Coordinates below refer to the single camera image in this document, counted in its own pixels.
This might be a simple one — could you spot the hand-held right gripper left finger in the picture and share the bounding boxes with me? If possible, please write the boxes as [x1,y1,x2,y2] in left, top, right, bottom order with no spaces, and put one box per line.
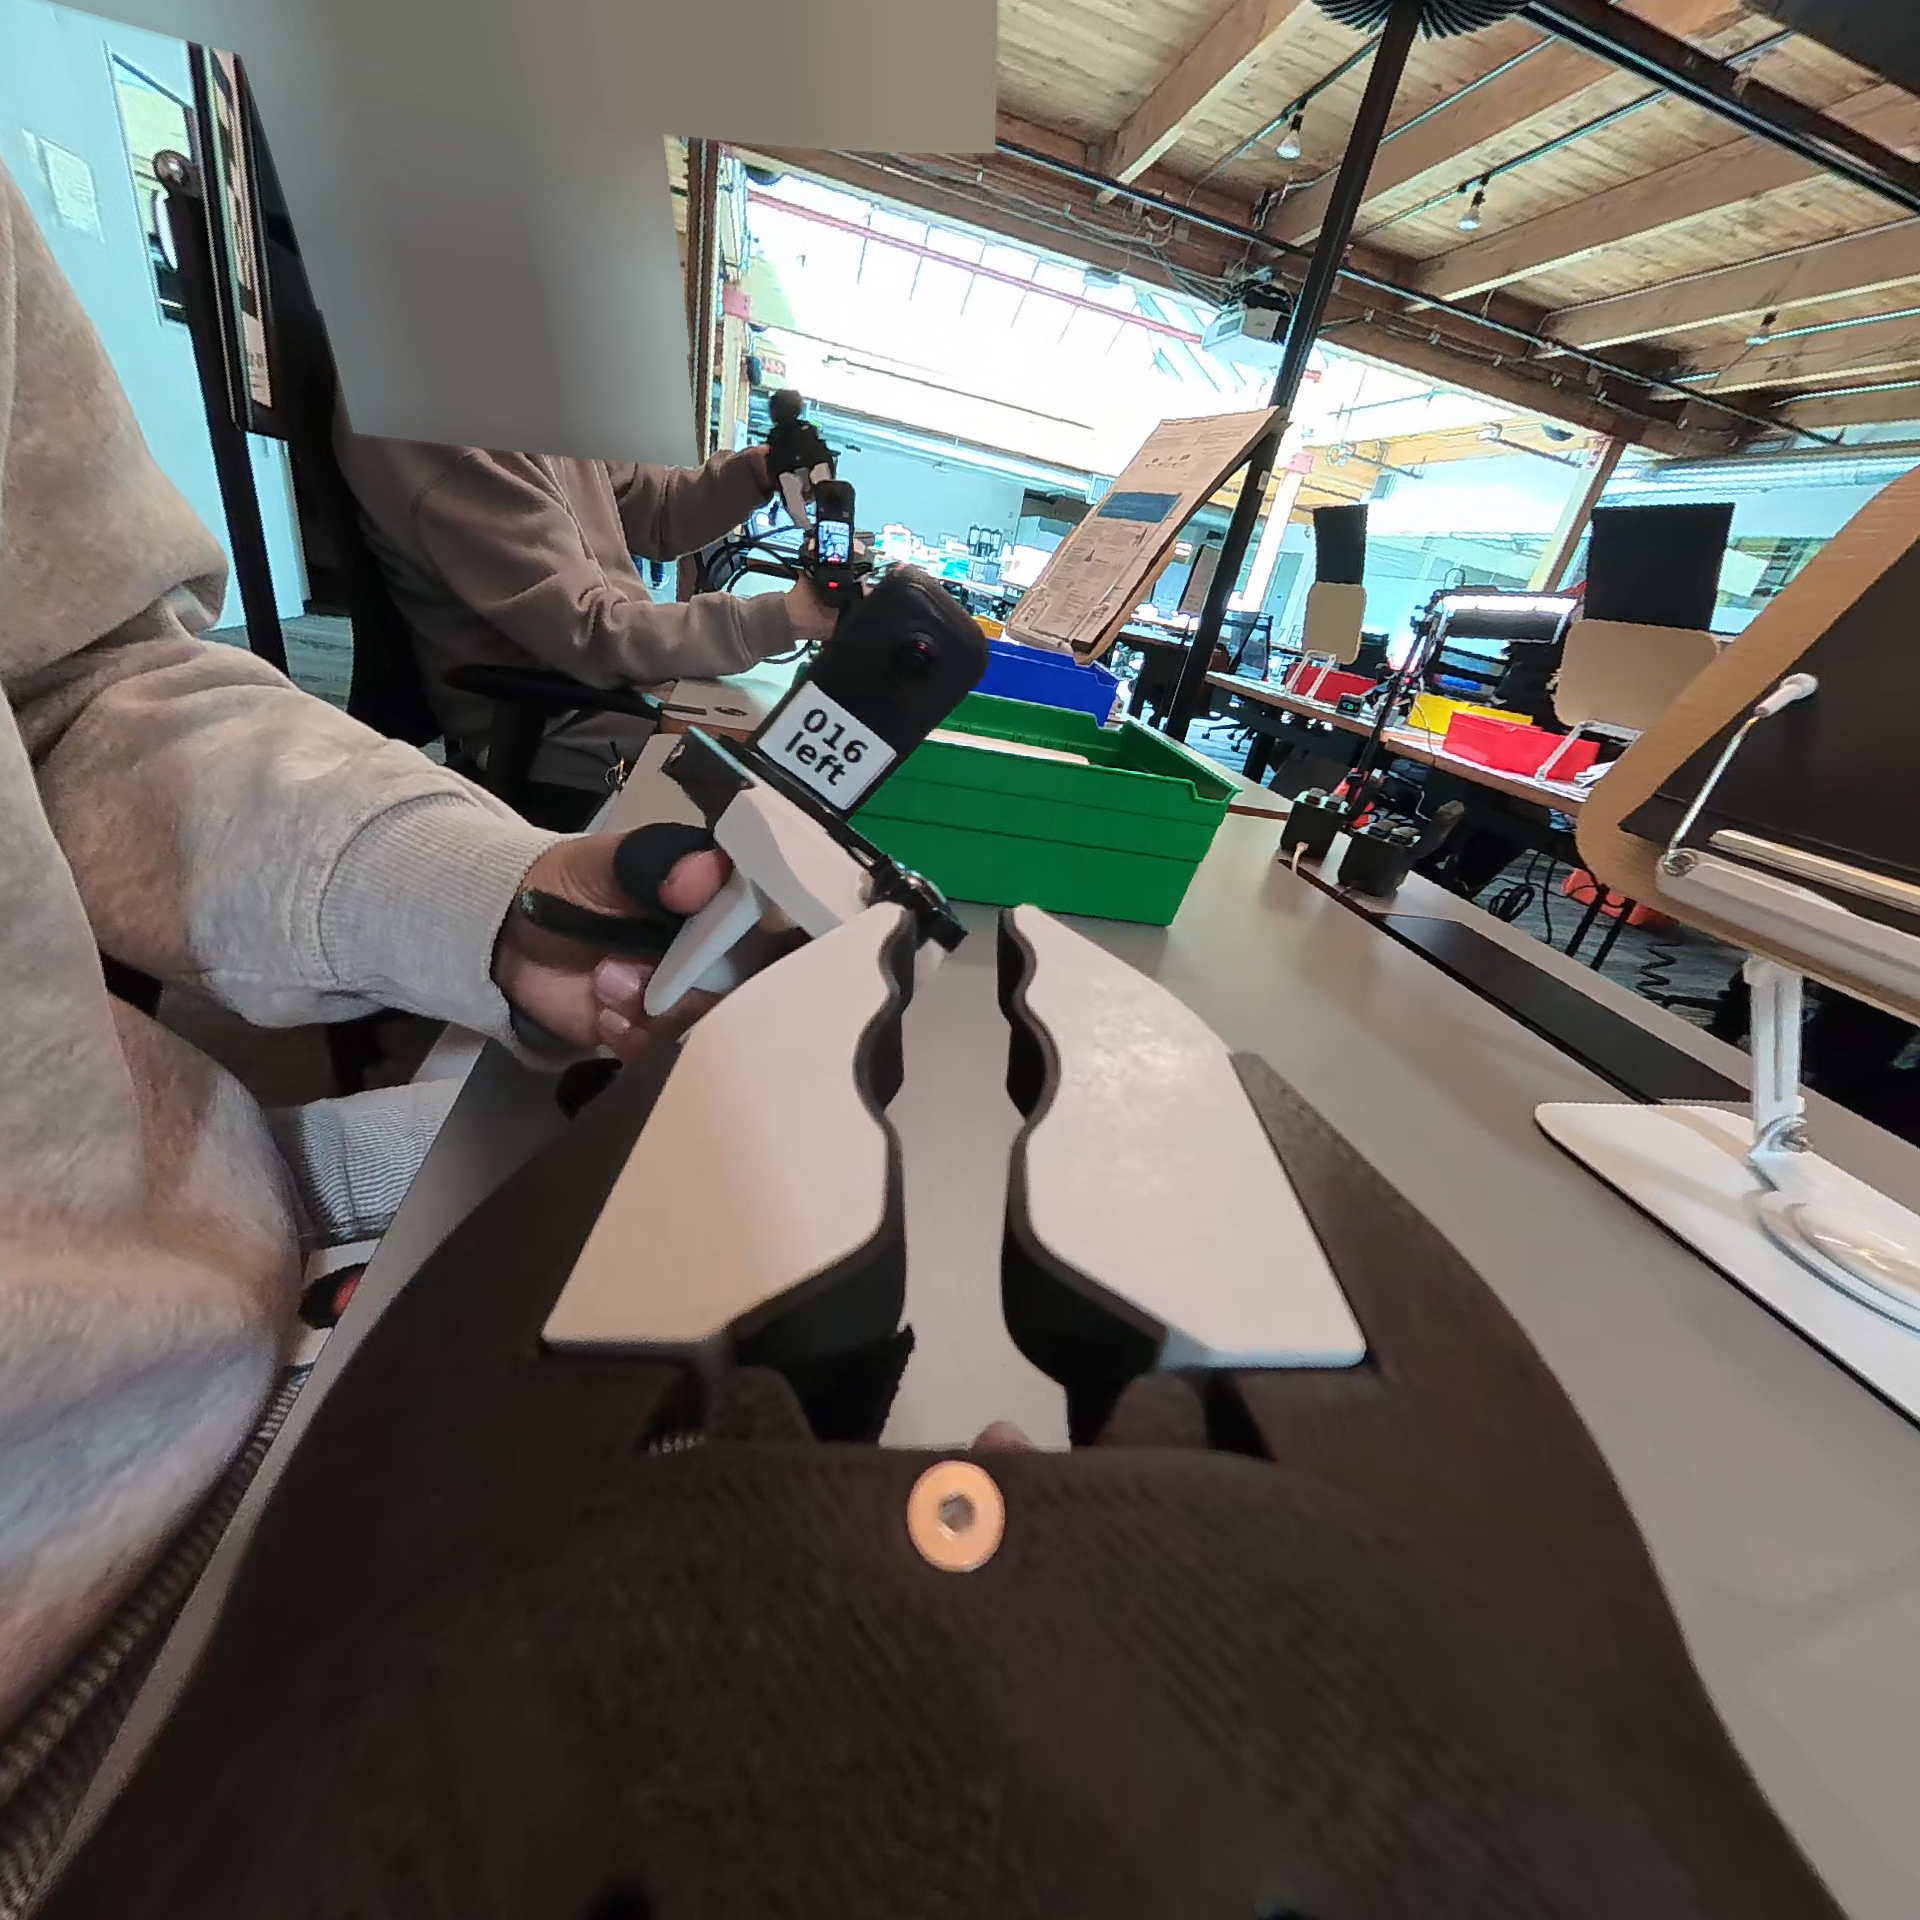
[540,901,921,1369]

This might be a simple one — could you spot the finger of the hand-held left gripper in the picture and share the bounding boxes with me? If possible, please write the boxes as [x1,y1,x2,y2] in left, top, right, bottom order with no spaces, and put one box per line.
[719,780,885,942]

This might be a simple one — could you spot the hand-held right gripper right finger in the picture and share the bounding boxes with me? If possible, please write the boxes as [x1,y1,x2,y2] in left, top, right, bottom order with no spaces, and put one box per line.
[994,903,1370,1378]

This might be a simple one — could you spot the person's left forearm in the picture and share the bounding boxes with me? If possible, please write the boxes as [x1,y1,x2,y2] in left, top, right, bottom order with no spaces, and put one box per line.
[90,750,565,1059]

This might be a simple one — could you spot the person's left hand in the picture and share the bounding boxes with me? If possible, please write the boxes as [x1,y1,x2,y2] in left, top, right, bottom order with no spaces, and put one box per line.
[491,830,808,1070]

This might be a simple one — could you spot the blue plastic bin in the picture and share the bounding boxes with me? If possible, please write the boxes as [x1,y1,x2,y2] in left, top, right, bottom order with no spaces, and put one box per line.
[968,643,1125,730]

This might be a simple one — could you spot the white flat board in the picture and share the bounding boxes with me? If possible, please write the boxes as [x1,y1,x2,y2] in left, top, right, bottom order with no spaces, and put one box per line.
[930,725,1104,771]

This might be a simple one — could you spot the green plastic bin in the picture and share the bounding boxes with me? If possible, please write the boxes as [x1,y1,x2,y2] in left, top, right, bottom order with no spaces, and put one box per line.
[849,692,1239,927]

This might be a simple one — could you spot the cardboard sheet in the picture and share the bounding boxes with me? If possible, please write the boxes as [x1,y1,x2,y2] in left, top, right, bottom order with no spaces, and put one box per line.
[1005,405,1289,666]

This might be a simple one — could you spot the person's striped light trousers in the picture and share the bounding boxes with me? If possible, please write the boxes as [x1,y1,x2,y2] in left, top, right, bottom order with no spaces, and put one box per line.
[268,1071,472,1255]

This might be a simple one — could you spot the ceiling projector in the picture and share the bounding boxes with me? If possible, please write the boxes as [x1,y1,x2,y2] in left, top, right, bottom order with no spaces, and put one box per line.
[1200,270,1297,355]

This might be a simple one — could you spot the black office chair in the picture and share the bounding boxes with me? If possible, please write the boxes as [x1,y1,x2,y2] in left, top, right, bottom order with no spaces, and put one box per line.
[293,270,663,828]

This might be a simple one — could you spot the red plastic bin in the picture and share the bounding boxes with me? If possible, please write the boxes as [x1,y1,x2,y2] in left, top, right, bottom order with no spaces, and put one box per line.
[1443,710,1600,785]

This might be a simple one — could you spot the large beige backing board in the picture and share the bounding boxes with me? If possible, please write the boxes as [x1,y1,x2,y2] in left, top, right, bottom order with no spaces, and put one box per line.
[1552,617,1719,735]

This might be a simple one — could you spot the wooden backing board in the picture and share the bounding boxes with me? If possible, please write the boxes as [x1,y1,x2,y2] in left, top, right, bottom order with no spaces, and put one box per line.
[1576,465,1920,922]

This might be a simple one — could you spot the large black panel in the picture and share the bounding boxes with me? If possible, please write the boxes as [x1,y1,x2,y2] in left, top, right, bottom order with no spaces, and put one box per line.
[1584,502,1735,633]

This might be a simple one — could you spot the black steel post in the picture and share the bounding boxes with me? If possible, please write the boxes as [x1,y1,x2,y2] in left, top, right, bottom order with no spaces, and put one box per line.
[1162,0,1420,745]

